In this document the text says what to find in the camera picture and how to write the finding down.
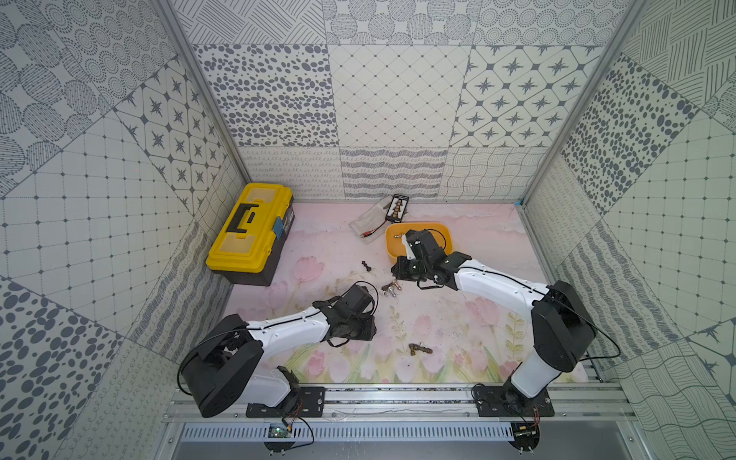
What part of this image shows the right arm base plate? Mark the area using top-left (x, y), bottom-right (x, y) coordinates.
top-left (471, 383), bottom-right (555, 418)

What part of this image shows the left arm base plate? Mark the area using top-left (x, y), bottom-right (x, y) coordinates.
top-left (246, 386), bottom-right (327, 419)

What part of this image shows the yellow plastic storage tray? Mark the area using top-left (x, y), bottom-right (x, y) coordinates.
top-left (385, 222), bottom-right (453, 263)

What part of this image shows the clear plastic bag with cable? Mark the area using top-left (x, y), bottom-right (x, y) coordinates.
top-left (349, 195), bottom-right (397, 243)

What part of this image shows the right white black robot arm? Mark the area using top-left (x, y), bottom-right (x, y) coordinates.
top-left (392, 229), bottom-right (596, 411)

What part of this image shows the yellow plastic toolbox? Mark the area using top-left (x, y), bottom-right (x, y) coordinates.
top-left (206, 183), bottom-right (294, 287)

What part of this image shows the aluminium front rail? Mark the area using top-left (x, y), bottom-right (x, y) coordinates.
top-left (163, 383), bottom-right (639, 424)

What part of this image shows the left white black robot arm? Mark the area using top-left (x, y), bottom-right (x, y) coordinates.
top-left (176, 281), bottom-right (379, 418)

